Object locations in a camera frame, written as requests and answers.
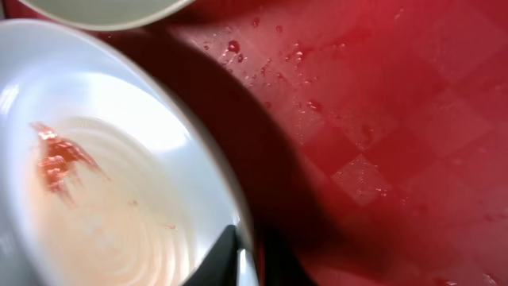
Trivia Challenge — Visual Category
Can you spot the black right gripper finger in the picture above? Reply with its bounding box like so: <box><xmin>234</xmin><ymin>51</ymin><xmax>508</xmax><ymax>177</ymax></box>
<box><xmin>184</xmin><ymin>225</ymin><xmax>239</xmax><ymax>286</ymax></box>

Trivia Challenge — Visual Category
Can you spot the white plate front smeared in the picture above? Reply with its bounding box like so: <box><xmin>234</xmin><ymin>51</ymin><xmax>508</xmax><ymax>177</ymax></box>
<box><xmin>1</xmin><ymin>19</ymin><xmax>260</xmax><ymax>285</ymax></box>

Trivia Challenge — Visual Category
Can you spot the white plate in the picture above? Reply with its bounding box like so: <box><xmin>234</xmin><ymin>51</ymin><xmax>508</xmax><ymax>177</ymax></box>
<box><xmin>20</xmin><ymin>0</ymin><xmax>194</xmax><ymax>31</ymax></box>

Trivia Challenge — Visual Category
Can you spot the red serving tray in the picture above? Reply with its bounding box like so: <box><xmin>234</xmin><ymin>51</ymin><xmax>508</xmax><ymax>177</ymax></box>
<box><xmin>3</xmin><ymin>0</ymin><xmax>508</xmax><ymax>286</ymax></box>

